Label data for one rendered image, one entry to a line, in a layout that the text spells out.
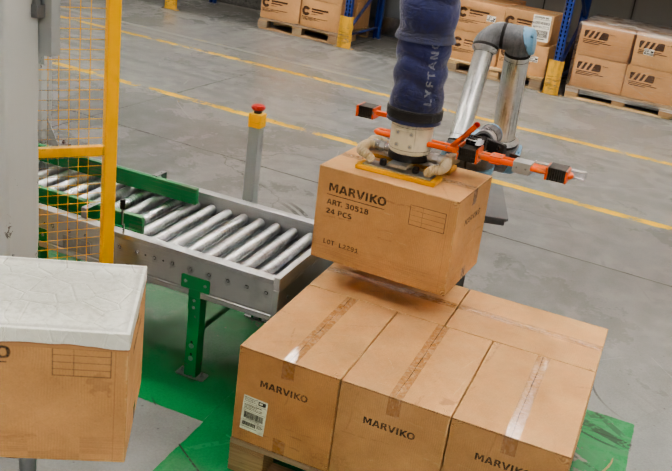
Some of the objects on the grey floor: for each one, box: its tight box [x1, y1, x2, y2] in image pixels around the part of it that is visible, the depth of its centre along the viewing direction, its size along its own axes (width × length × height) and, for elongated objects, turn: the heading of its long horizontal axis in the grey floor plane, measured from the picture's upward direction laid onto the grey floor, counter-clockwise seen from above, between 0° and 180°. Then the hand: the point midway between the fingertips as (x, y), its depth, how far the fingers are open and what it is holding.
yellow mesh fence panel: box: [38, 0, 123, 264], centre depth 341 cm, size 87×10×210 cm, turn 102°
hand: (476, 153), depth 347 cm, fingers closed on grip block, 6 cm apart
